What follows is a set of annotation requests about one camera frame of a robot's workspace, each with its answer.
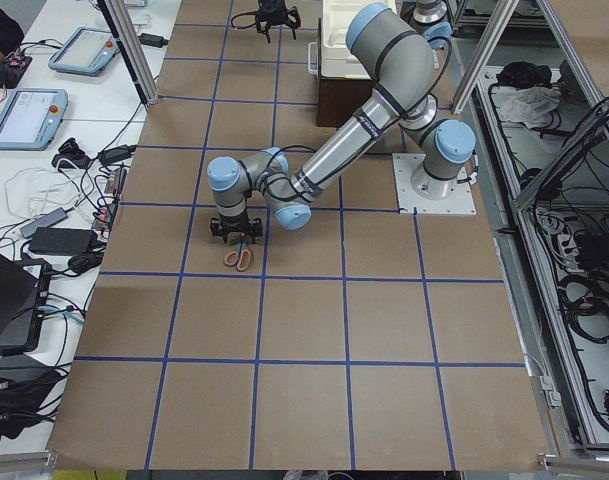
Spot teach pendant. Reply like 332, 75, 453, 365
48, 27, 119, 77
0, 88, 68, 151

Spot white foam tray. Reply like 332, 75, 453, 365
308, 0, 371, 80

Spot upper teach pendant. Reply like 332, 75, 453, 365
48, 27, 119, 77

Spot black power adapter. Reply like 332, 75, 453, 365
28, 227, 98, 256

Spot black laptop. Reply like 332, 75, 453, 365
0, 253, 52, 356

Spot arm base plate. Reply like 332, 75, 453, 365
392, 153, 476, 216

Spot lower teach pendant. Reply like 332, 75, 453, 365
0, 88, 68, 151

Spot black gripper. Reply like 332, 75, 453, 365
210, 213, 262, 245
255, 0, 299, 44

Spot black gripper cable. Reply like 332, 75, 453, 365
229, 9, 260, 31

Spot black braided left cable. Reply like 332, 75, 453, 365
253, 144, 325, 201

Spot grey orange scissors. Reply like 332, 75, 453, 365
223, 240, 253, 272

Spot dark wooden drawer cabinet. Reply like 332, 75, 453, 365
316, 76, 374, 127

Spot aluminium frame post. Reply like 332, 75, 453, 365
97, 0, 159, 108

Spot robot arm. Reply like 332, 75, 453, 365
207, 2, 476, 239
242, 1, 452, 49

